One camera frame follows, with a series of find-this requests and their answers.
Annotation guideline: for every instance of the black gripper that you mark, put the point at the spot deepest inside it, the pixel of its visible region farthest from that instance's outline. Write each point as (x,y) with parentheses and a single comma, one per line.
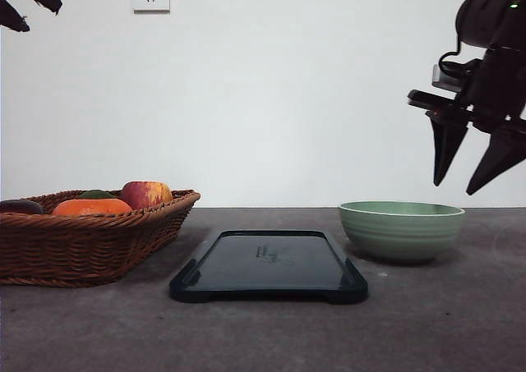
(496,91)

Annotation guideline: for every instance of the green ceramic bowl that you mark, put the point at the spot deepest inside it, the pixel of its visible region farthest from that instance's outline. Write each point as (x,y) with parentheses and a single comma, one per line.
(400,230)

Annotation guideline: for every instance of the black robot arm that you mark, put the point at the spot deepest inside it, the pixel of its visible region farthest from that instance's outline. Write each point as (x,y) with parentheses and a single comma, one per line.
(492,34)

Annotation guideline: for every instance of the brown wicker basket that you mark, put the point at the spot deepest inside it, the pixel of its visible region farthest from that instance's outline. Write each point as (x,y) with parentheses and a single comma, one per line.
(93,250)

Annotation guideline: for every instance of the dark red apple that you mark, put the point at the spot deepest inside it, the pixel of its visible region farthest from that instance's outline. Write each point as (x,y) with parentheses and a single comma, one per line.
(26,207)

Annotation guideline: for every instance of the green lime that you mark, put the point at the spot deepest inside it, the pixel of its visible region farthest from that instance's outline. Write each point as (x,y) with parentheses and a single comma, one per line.
(96,194)

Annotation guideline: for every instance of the orange fruit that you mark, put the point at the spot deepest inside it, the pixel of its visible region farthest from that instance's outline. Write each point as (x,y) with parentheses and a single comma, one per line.
(91,207)

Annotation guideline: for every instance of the red yellow apple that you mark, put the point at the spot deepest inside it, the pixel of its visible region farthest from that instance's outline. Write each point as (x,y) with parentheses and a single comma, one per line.
(145,194)

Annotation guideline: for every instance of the black rectangular tray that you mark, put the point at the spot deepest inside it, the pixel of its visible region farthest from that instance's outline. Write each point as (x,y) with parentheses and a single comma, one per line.
(270,264)

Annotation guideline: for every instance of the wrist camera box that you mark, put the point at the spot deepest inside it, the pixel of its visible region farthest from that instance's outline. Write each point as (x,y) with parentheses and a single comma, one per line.
(450,83)

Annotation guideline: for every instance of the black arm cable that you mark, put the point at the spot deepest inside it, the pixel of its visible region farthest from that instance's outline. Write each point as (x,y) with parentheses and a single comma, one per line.
(458,51)

